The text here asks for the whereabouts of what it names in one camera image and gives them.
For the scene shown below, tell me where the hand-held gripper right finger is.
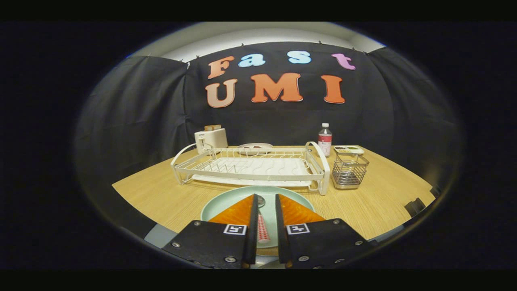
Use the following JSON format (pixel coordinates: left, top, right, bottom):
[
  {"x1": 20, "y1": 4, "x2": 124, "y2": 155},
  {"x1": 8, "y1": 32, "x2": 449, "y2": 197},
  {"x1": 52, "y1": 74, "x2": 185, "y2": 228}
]
[{"x1": 275, "y1": 194, "x2": 378, "y2": 269}]

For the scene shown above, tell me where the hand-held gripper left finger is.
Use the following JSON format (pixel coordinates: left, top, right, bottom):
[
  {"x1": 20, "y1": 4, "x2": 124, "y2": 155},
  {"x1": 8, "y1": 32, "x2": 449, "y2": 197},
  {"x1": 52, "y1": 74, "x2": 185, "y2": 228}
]
[{"x1": 162, "y1": 194, "x2": 259, "y2": 269}]

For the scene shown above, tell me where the spoon with red checkered handle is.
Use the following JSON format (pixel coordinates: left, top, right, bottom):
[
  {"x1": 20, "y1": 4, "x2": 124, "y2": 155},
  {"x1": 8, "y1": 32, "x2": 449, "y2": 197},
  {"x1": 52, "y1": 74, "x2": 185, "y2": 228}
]
[{"x1": 257, "y1": 196, "x2": 271, "y2": 244}]

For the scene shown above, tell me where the pale green plate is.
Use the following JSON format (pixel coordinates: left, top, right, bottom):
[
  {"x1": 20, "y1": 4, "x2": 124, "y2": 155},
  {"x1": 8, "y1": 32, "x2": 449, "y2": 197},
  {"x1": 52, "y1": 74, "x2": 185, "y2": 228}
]
[{"x1": 201, "y1": 186, "x2": 315, "y2": 249}]

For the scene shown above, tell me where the white wire dish rack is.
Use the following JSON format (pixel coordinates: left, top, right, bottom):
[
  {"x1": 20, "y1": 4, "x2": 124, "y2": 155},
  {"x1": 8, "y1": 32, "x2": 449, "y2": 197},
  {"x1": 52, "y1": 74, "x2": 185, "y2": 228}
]
[{"x1": 170, "y1": 141, "x2": 331, "y2": 196}]

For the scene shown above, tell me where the silver wire basket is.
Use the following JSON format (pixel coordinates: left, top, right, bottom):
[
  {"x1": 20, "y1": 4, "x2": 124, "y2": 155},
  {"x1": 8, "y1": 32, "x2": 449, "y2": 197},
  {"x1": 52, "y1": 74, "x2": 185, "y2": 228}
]
[{"x1": 331, "y1": 152, "x2": 370, "y2": 190}]

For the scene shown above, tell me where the small white plate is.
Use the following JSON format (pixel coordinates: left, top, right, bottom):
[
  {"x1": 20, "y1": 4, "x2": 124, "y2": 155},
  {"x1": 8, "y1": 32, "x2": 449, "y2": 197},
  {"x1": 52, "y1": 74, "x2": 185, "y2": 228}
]
[{"x1": 237, "y1": 142, "x2": 274, "y2": 156}]

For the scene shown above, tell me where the white toaster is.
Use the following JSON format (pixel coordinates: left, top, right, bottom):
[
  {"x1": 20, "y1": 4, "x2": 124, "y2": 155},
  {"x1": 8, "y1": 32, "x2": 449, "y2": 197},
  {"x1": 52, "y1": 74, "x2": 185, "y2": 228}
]
[{"x1": 194, "y1": 128, "x2": 229, "y2": 155}]

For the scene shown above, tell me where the clear bottle with red label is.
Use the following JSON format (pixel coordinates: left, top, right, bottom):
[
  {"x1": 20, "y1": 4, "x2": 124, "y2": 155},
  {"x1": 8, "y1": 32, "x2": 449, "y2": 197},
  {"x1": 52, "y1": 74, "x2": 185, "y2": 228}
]
[{"x1": 318, "y1": 123, "x2": 332, "y2": 158}]

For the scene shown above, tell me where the white compartment tray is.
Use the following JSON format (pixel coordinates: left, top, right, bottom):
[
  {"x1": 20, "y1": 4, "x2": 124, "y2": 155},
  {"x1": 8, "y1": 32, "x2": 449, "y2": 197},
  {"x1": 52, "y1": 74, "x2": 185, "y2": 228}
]
[{"x1": 334, "y1": 145, "x2": 365, "y2": 155}]

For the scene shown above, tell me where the black backdrop cloth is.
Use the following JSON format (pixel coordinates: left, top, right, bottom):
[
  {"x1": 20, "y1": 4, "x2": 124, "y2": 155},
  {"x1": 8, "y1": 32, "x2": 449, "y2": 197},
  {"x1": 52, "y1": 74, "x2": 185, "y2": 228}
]
[{"x1": 75, "y1": 40, "x2": 463, "y2": 219}]

